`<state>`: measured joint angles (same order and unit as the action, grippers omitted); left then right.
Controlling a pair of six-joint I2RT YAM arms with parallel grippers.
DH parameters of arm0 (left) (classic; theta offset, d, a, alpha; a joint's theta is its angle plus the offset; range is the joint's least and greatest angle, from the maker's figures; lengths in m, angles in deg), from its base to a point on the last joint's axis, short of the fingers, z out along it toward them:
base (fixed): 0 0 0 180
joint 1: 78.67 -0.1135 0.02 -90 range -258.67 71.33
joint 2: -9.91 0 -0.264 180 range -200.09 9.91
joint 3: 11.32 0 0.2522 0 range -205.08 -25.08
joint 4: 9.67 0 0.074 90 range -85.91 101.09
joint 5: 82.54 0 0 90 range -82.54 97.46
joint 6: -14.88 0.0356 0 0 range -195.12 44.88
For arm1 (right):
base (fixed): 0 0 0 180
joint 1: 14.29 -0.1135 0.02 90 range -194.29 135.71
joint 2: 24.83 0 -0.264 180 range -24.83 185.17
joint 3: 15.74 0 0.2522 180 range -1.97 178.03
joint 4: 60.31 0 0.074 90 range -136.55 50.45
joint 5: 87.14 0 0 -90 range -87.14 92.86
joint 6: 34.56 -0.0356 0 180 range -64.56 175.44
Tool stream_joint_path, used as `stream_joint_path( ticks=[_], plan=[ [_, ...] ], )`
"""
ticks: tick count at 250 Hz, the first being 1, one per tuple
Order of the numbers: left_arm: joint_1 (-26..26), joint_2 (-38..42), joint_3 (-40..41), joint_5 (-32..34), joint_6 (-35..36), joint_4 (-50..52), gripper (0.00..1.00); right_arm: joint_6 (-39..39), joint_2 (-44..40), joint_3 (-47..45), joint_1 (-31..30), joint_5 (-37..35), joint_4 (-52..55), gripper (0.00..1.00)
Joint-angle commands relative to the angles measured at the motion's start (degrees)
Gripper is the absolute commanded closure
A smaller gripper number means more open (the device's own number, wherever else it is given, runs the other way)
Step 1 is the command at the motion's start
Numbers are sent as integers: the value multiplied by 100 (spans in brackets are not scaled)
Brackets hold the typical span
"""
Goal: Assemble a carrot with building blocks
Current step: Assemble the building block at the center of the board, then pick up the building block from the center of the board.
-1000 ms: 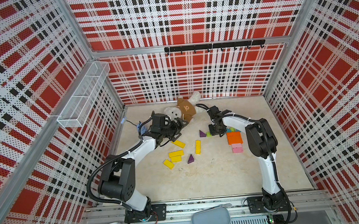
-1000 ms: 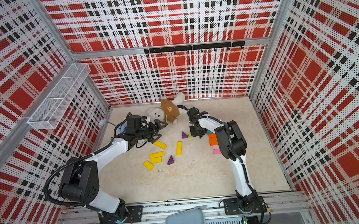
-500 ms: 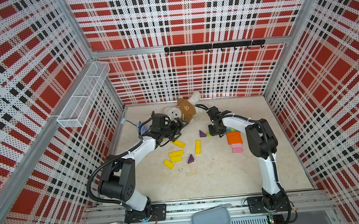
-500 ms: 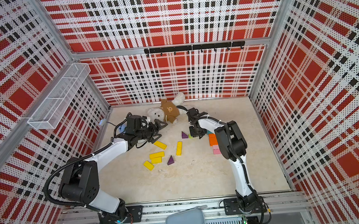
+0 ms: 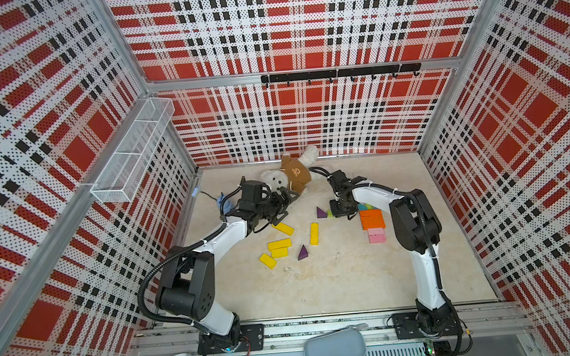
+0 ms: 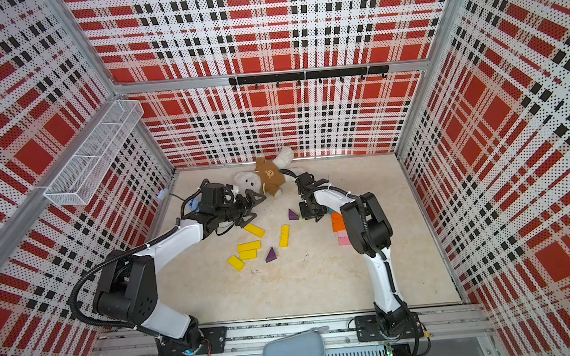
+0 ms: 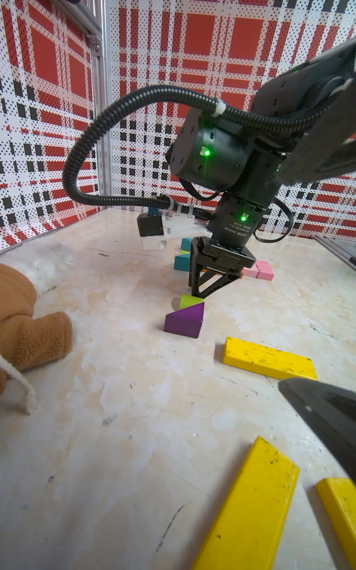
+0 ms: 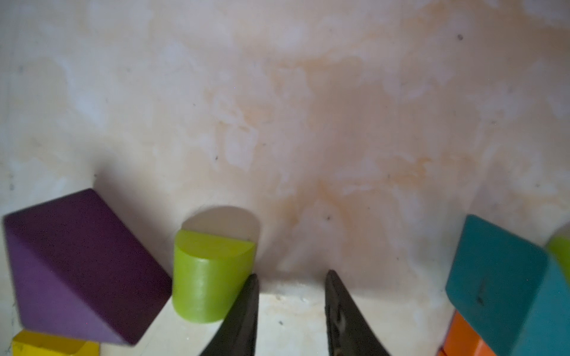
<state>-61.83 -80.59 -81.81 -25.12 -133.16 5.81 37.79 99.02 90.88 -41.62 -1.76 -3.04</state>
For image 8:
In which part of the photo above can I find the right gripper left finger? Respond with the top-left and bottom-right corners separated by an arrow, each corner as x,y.
201,274 -> 260,356

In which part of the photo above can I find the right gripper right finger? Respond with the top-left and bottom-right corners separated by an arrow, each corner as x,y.
325,270 -> 390,356

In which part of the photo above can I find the green cylinder block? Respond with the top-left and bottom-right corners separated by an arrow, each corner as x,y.
546,234 -> 570,283
172,230 -> 256,323

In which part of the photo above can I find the orange block top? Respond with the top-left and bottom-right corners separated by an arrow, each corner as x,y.
436,311 -> 496,356

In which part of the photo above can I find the teal triangle block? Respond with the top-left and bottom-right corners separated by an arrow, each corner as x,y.
445,214 -> 569,355

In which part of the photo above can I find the purple triangle block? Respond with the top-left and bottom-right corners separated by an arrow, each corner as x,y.
3,188 -> 172,346

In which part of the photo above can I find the yellow long block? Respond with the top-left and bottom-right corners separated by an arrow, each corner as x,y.
11,330 -> 99,356

